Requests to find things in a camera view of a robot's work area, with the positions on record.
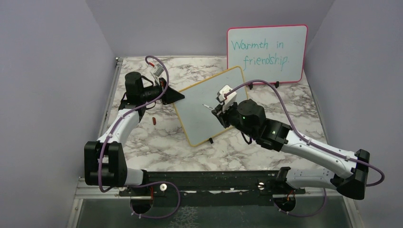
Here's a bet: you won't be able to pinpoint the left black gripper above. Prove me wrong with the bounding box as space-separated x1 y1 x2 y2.
140 77 185 105

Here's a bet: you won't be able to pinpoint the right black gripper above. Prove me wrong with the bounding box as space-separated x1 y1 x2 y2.
212 100 256 139

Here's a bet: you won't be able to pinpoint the yellow framed whiteboard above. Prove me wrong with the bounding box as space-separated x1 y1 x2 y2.
173 66 246 147

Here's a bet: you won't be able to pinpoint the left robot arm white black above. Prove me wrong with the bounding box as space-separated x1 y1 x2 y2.
84 72 185 195

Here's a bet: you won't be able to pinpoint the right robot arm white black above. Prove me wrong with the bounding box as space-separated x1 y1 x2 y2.
211 99 370 200

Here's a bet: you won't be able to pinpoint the pink framed whiteboard with writing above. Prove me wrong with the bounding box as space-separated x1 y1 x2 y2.
227 24 308 83

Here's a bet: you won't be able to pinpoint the pink board stand feet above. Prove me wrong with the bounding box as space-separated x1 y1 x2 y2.
247 81 280 90

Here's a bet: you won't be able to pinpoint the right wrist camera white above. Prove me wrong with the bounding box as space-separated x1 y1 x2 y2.
217 85 237 113

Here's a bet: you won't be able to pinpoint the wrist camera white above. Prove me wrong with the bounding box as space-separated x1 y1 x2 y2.
217 85 237 113
152 64 165 85

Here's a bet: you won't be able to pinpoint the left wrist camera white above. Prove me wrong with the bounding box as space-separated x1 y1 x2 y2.
152 64 165 85

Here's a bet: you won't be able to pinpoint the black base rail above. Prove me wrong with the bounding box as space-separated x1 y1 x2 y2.
119 167 305 207

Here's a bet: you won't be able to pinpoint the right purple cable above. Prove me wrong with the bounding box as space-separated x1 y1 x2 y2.
225 79 385 219

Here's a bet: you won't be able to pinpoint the purple cable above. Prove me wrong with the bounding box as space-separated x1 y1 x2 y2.
98 55 182 220
225 79 385 219

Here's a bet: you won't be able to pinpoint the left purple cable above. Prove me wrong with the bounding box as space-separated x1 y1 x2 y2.
98 55 182 220

